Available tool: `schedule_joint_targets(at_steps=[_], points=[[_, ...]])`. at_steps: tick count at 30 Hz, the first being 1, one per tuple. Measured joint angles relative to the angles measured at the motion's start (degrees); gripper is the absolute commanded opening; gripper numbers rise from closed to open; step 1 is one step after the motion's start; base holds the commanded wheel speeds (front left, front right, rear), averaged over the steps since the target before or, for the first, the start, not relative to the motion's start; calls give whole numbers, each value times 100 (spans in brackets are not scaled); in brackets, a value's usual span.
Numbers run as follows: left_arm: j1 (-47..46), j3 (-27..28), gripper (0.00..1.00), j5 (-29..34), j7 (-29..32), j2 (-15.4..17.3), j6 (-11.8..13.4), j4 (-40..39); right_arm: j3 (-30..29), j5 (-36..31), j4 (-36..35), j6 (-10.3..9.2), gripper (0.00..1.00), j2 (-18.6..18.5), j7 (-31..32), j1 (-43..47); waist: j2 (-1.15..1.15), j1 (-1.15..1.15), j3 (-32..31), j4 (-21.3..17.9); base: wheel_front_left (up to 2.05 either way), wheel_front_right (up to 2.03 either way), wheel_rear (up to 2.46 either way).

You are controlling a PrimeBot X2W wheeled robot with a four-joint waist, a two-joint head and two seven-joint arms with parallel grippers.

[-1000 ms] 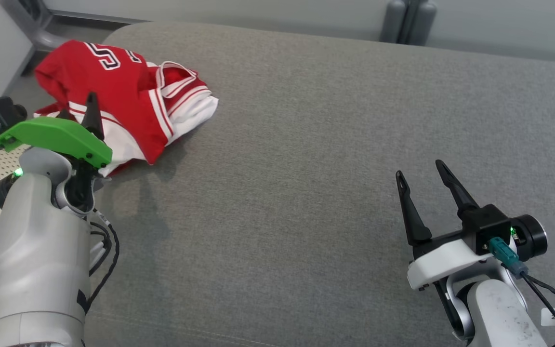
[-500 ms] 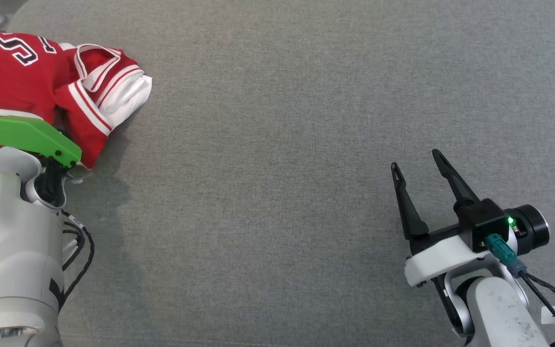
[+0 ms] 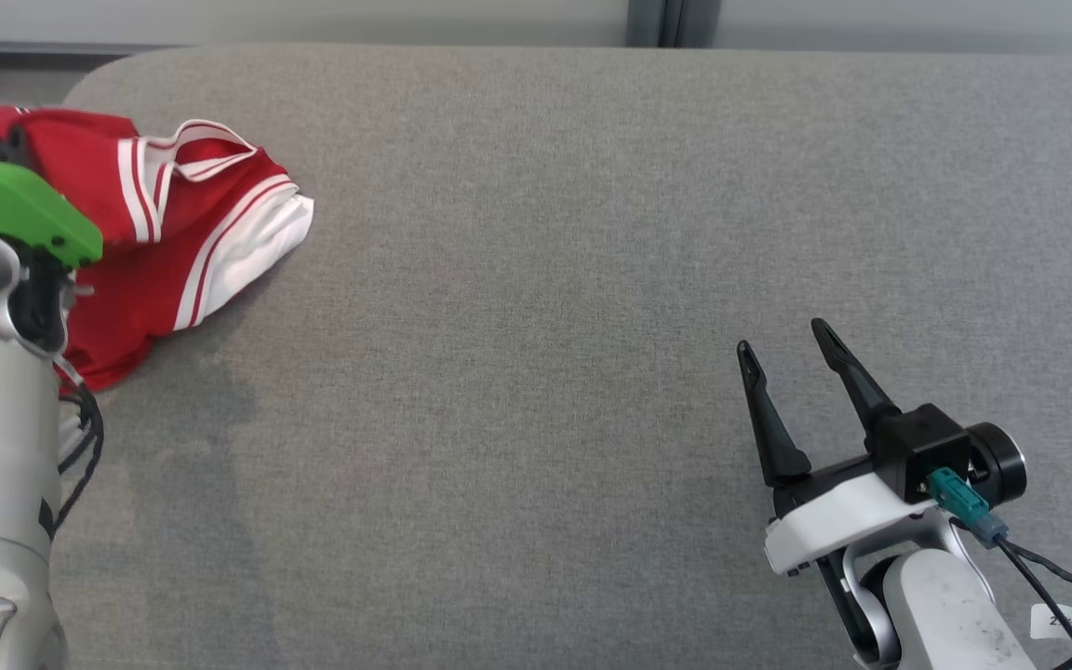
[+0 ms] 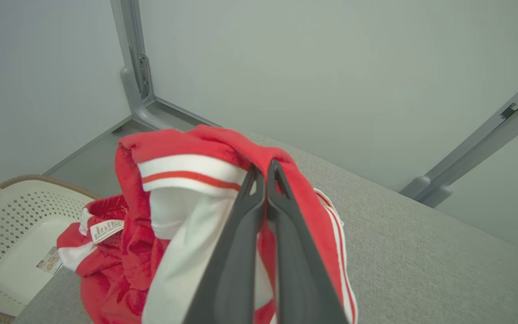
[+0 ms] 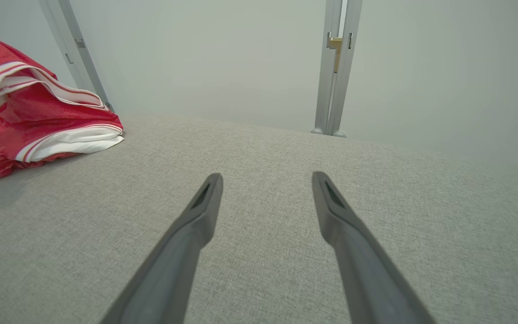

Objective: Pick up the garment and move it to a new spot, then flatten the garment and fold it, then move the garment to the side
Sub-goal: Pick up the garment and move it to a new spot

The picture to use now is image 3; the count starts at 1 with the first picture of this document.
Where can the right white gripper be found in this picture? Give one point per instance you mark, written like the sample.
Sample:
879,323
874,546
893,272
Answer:
834,526

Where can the right gripper black motor cylinder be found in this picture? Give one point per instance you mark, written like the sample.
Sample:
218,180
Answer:
1001,465

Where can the grey vertical wall post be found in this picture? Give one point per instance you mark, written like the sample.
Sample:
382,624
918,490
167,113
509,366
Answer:
671,23

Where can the grey fabric sofa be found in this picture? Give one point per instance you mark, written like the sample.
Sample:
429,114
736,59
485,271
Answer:
536,372

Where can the red jersey white striped trim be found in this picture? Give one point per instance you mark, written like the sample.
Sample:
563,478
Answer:
220,223

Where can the right black wrist camera box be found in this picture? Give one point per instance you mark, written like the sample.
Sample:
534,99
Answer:
917,447

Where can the left green gripper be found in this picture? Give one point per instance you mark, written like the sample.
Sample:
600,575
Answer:
6,200

